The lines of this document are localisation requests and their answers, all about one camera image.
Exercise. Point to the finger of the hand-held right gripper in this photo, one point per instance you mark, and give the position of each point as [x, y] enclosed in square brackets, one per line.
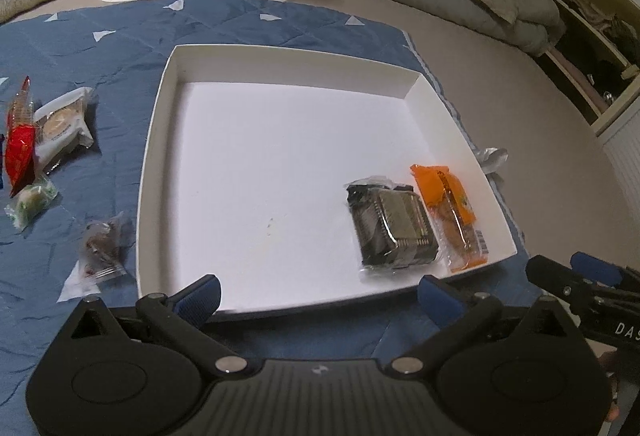
[550, 273]
[595, 266]

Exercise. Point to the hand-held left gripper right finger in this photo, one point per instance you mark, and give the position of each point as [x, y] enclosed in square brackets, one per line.
[437, 296]

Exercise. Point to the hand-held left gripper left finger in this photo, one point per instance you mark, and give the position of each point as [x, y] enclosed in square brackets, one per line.
[202, 298]

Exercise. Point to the white cardboard box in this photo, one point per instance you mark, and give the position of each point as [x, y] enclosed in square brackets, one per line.
[275, 166]

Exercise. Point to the red snack packet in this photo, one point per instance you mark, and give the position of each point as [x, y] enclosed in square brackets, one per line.
[17, 156]

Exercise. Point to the person's right hand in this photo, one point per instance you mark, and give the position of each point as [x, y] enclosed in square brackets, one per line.
[613, 412]

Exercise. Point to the dark clear snack packet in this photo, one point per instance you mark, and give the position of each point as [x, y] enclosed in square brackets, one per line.
[395, 226]

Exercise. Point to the orange snack packet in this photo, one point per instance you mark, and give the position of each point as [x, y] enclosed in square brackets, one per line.
[450, 196]

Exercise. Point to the brown snack packet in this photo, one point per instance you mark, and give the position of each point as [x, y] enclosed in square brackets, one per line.
[100, 246]

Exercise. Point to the silver crumpled wrapper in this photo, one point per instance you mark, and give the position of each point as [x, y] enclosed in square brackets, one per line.
[492, 159]

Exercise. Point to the green snack packet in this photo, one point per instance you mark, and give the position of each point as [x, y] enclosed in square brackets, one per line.
[30, 203]

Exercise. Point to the clear pastry packet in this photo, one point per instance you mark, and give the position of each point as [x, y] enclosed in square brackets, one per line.
[57, 124]
[50, 157]

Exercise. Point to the cream wooden shelf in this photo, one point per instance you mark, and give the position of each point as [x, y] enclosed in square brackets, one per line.
[590, 41]

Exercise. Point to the blue quilted mat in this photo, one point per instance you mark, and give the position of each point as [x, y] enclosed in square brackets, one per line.
[100, 41]

